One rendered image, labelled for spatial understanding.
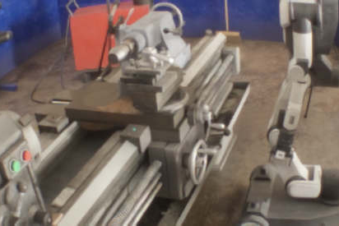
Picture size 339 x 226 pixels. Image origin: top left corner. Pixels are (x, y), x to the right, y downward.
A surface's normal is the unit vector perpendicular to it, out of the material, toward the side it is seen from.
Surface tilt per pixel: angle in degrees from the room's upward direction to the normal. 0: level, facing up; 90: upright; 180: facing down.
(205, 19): 90
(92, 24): 90
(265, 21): 90
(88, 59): 90
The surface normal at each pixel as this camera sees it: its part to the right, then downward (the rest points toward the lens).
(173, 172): -0.33, 0.43
